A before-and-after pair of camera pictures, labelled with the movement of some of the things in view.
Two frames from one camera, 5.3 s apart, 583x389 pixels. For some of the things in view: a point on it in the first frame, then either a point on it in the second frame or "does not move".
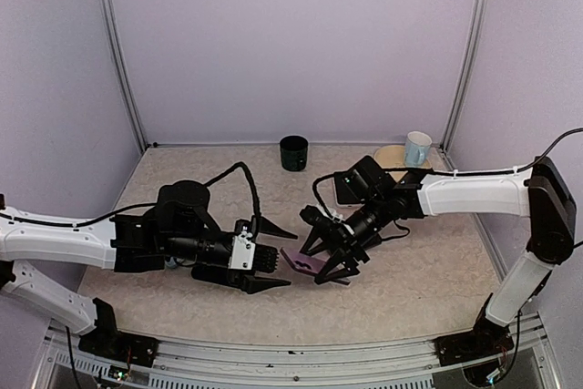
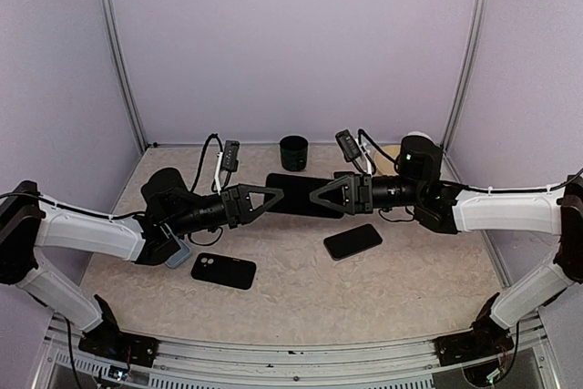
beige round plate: [393, 156] does not move
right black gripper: [349, 245] to [357, 194]
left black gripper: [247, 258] to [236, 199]
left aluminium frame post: [110, 15] does not move
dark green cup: [293, 152] does not move
